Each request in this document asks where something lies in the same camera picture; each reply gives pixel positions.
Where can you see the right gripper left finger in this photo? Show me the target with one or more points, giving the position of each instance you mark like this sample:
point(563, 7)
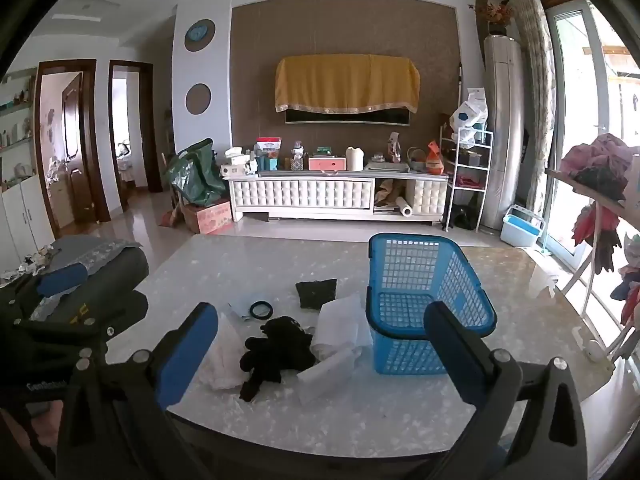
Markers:
point(170, 367)

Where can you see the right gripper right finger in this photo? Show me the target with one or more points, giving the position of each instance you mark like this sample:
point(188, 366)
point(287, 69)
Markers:
point(483, 378)

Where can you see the white fluffy towel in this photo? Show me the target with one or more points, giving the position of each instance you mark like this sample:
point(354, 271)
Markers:
point(220, 369)

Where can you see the light blue cloth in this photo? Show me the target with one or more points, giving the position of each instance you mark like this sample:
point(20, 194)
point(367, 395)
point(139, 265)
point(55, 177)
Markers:
point(241, 310)

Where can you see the black plush toy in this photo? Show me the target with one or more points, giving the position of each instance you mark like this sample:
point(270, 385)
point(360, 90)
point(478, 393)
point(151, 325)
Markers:
point(284, 345)

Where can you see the blue plastic laundry basket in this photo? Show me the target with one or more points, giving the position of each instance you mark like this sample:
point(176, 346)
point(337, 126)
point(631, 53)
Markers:
point(407, 273)

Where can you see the white cloth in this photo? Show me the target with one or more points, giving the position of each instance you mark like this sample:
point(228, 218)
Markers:
point(341, 334)

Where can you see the dark green square cloth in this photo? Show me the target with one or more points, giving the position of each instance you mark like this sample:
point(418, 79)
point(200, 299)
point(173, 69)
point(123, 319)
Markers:
point(315, 294)

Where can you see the dark chair with cloth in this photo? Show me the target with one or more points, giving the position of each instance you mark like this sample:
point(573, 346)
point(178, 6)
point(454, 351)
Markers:
point(75, 278)

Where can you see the white display cabinet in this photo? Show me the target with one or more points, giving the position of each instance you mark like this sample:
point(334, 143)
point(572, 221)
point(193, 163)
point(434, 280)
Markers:
point(25, 224)

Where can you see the blue white plastic bin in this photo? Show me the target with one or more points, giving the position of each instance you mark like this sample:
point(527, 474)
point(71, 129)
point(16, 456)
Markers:
point(521, 227)

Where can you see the pink cardboard box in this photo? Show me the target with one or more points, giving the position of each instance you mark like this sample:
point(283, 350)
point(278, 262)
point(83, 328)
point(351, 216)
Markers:
point(207, 220)

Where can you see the white paper roll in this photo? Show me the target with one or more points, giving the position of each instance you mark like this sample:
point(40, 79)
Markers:
point(404, 208)

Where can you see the brown wooden door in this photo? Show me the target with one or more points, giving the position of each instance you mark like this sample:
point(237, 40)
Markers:
point(74, 136)

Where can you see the green plastic bag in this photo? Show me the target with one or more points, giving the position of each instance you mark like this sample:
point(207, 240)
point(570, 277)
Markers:
point(195, 175)

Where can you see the white tufted TV cabinet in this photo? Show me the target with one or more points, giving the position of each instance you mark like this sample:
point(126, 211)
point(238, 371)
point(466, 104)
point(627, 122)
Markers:
point(366, 195)

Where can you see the orange bag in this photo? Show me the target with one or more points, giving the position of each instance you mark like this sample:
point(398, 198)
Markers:
point(433, 161)

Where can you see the white metal shelf rack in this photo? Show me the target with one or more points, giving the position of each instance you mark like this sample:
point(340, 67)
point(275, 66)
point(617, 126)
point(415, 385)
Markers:
point(468, 171)

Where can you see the wooden clothes rack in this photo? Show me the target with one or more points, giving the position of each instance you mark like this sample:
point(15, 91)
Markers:
point(607, 172)

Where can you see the pink drawer box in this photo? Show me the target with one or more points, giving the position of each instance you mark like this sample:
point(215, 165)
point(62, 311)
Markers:
point(327, 163)

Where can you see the white plastic jug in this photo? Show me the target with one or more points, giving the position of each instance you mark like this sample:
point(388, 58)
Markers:
point(354, 159)

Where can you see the white plastic bags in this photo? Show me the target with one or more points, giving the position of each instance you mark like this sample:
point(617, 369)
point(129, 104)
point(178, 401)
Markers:
point(469, 121)

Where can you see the standing air conditioner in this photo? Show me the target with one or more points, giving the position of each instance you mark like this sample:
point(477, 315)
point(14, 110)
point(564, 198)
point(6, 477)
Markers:
point(504, 88)

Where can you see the patterned window curtain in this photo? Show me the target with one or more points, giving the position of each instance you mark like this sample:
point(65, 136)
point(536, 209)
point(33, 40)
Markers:
point(535, 32)

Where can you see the brown round wall disc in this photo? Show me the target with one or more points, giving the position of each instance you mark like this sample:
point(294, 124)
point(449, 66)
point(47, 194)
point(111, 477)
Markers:
point(198, 99)

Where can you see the wall mounted black television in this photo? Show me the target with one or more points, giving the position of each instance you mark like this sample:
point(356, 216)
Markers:
point(392, 117)

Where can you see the round blue wall clock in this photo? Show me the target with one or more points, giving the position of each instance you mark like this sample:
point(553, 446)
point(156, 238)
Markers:
point(199, 35)

